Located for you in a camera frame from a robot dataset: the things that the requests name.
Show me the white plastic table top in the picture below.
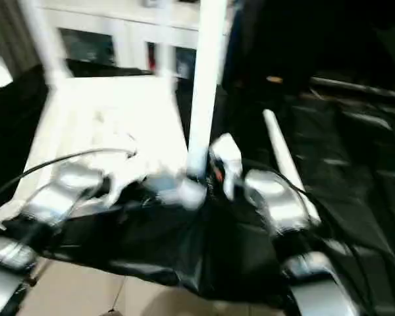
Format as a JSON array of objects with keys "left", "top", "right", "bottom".
[{"left": 0, "top": 73, "right": 207, "bottom": 232}]

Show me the black metal stand leg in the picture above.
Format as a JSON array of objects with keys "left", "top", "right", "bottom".
[{"left": 25, "top": 262, "right": 44, "bottom": 288}]

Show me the black mat cover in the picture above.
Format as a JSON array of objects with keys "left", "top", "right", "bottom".
[{"left": 0, "top": 62, "right": 395, "bottom": 316}]

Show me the black case with gold label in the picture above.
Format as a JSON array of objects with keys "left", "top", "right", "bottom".
[{"left": 223, "top": 0, "right": 314, "bottom": 94}]

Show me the white cabinet with glass doors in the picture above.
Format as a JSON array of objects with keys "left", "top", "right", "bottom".
[{"left": 29, "top": 0, "right": 234, "bottom": 80}]

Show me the grey metal rod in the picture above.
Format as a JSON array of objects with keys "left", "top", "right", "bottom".
[{"left": 310, "top": 76, "right": 395, "bottom": 100}]

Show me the grey curtain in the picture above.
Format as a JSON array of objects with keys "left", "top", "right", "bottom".
[{"left": 0, "top": 0, "right": 38, "bottom": 87}]

